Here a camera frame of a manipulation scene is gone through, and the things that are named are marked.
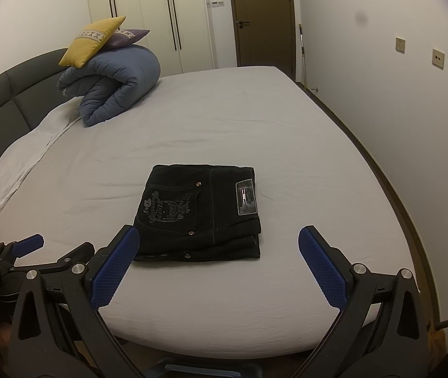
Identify bed with white sheet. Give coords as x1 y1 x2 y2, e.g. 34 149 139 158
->
0 66 443 362

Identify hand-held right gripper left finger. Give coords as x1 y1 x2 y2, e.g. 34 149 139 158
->
7 224 140 378

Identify rolled blue duvet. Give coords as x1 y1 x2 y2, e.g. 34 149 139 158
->
56 45 162 128

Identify purple cushion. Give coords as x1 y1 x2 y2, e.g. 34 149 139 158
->
104 29 152 50

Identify black denim pants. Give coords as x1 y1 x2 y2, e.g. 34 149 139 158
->
133 164 262 263

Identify brown door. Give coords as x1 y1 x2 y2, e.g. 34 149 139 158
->
227 0 296 82

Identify dark grey padded headboard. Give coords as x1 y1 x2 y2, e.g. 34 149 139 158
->
0 48 81 151

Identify cream wardrobe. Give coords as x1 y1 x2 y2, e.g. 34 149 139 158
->
86 0 215 78

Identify yellow cushion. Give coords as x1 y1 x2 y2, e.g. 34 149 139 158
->
59 16 127 68

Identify metal stick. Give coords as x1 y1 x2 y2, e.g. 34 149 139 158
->
297 24 311 88

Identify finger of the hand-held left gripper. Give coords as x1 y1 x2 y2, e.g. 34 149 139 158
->
38 242 96 281
0 234 45 260

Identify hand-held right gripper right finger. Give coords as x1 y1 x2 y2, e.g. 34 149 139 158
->
297 225 443 378

